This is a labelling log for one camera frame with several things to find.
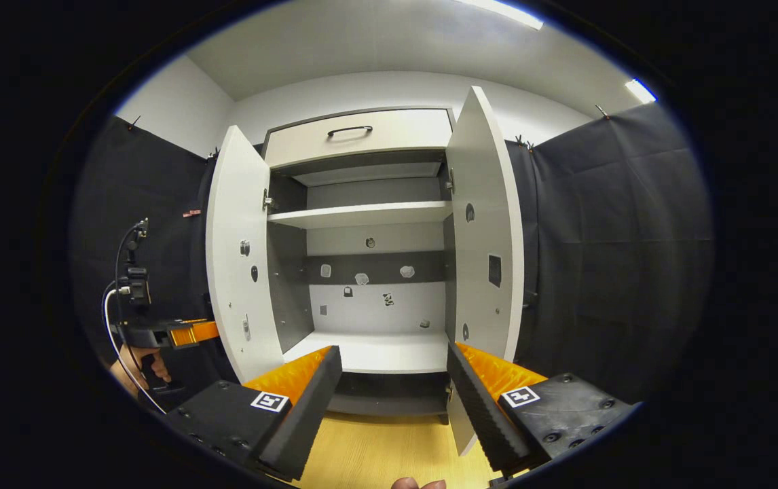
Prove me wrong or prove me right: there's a beige cabinet drawer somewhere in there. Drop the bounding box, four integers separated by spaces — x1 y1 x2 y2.
263 109 454 169

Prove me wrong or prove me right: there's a white cabinet shelf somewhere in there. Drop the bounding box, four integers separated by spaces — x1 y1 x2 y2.
267 201 454 230
292 162 444 188
282 331 451 374

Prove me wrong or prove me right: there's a beige cabinet door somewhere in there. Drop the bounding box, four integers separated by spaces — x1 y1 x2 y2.
206 124 286 384
443 86 525 457

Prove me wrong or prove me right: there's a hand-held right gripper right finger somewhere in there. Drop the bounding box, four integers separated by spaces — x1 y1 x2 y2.
445 341 641 476

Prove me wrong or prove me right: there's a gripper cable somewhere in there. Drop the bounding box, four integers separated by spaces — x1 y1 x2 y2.
102 221 169 415

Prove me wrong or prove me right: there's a black backdrop cloth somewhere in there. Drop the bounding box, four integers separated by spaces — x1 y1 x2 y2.
503 102 714 405
70 115 240 408

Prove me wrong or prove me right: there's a double-door shoe cabinet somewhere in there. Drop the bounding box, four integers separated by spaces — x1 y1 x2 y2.
261 107 458 418

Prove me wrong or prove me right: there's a small ceiling light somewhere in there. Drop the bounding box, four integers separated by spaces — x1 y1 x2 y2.
625 78 658 105

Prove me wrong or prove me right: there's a long ceiling light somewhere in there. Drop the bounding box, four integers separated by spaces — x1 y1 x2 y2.
457 0 544 31

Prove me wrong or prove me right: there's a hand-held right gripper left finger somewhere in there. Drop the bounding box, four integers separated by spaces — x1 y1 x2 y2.
165 345 344 482

